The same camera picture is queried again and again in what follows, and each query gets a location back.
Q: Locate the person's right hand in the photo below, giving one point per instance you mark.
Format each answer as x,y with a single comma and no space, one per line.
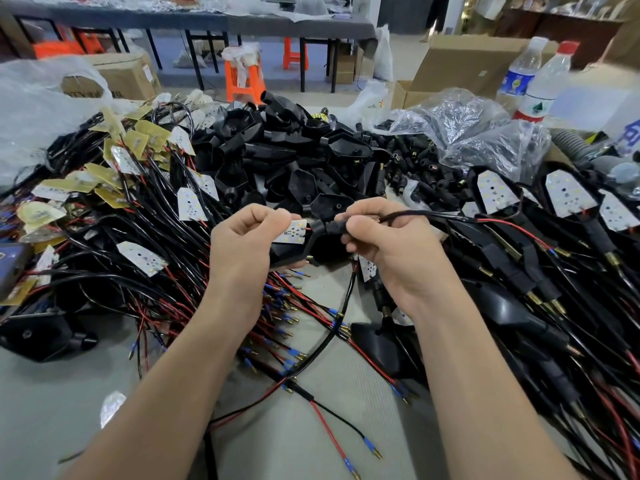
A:
400,254

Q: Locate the person's left hand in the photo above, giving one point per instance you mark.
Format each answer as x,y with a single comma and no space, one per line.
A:
240,264

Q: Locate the person's left fingers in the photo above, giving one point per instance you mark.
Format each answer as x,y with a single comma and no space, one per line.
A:
265,217

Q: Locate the person's right thumb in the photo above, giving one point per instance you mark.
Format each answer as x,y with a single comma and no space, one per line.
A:
362,233

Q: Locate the black lamp housing with board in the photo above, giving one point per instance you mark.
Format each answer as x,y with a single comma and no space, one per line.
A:
300,242

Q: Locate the person's right forearm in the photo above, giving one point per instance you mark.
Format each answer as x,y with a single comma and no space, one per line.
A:
480,394

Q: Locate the person's left forearm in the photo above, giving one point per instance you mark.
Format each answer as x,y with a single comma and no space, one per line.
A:
175,399

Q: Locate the pile of empty black housings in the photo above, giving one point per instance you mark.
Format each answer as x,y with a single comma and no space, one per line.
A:
290,154

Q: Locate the pile of black rubber sleeves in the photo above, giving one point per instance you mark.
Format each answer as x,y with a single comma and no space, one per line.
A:
425,164

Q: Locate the orange plastic stool with bag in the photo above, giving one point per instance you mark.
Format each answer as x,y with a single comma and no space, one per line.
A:
244,77

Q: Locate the clear crumpled plastic bag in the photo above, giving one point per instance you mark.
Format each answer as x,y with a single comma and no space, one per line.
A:
465,129

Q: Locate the small orange plastic stool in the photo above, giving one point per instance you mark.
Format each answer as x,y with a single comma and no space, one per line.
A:
293,54

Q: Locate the small cardboard box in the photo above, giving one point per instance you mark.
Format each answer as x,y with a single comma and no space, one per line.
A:
345,64

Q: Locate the white hanging plastic bag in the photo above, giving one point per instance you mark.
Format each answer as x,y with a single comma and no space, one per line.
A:
384,54

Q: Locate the pile of assembled black lamps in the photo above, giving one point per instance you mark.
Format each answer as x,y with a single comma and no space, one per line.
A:
545,274

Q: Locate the large open cardboard box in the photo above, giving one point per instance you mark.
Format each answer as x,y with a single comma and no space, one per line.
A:
460,64

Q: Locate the closed cardboard box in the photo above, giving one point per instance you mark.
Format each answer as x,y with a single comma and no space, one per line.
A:
125,74

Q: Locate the long grey table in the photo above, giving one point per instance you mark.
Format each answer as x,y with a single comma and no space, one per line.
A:
200,22

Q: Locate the blue label water bottle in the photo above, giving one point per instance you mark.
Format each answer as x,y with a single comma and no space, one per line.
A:
520,74

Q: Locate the red cap water bottle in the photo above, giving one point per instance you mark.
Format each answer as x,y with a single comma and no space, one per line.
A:
545,84

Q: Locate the clear film scrap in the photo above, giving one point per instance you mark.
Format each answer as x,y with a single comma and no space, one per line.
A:
111,407

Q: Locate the white translucent plastic bag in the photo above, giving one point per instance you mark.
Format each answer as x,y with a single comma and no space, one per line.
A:
40,109

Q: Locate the single black lamp housing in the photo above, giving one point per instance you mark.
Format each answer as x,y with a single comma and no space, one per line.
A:
42,337

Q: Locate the dark blue flat object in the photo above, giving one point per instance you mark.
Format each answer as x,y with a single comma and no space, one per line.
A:
12,267

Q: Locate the low orange plastic stool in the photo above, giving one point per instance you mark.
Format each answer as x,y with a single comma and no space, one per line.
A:
67,44

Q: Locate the brown wooden cabinet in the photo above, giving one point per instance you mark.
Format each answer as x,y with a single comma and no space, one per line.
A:
560,32

